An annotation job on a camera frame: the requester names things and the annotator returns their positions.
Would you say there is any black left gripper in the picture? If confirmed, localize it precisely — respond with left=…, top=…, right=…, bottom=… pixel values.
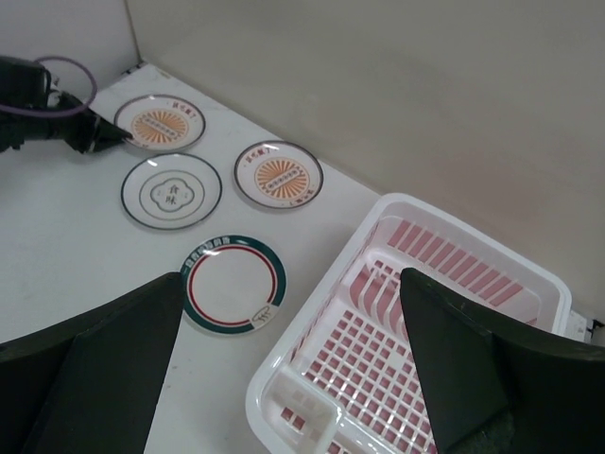
left=1, top=56, right=131, bottom=154

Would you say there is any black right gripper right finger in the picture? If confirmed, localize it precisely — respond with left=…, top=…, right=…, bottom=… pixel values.
left=400, top=268, right=604, bottom=453

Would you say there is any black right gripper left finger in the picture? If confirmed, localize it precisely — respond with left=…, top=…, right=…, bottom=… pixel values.
left=1, top=272, right=183, bottom=453

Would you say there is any orange sunburst plate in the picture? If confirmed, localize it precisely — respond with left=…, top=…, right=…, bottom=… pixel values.
left=233, top=140, right=324, bottom=210
left=113, top=94, right=207, bottom=152

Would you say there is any white plate grey floral emblem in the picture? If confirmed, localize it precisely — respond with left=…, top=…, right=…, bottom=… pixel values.
left=120, top=153, right=223, bottom=231

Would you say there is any white pink dish rack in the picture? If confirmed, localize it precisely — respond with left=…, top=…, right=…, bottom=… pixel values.
left=246, top=193, right=572, bottom=453

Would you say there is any green red rimmed plate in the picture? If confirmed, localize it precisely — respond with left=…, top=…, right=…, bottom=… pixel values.
left=181, top=235, right=287, bottom=336

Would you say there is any orange sunburst plate by wall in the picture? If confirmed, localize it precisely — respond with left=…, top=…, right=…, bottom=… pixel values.
left=233, top=140, right=324, bottom=210

